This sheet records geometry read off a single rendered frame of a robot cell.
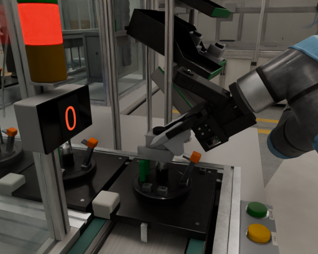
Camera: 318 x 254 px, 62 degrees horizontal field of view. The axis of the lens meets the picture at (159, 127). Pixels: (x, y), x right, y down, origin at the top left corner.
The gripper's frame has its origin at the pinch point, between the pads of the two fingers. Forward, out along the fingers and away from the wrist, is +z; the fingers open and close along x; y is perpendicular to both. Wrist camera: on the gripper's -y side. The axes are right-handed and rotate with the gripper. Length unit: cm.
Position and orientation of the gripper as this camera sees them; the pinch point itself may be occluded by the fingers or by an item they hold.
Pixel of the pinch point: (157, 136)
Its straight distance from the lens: 58.7
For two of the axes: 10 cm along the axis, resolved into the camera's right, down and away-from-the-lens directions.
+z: -7.7, 4.7, 4.3
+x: 2.8, -3.5, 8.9
